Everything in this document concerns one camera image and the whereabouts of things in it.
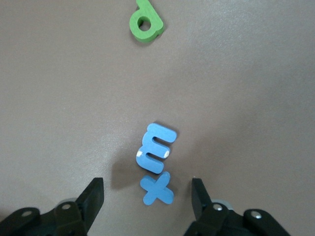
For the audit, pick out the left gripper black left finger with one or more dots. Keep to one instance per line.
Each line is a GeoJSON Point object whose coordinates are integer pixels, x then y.
{"type": "Point", "coordinates": [86, 209]}

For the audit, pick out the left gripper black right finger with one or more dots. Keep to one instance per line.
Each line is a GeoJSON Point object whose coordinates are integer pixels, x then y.
{"type": "Point", "coordinates": [200, 201]}

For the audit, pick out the blue letter x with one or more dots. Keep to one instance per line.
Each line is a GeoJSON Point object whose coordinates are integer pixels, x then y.
{"type": "Point", "coordinates": [156, 189]}

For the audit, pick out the blue letter m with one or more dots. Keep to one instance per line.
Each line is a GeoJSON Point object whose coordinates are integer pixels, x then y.
{"type": "Point", "coordinates": [145, 147]}

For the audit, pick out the brown table cover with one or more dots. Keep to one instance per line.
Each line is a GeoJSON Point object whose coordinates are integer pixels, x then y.
{"type": "Point", "coordinates": [246, 86]}

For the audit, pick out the green letter p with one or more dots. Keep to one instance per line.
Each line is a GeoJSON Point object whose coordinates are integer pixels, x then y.
{"type": "Point", "coordinates": [146, 7]}

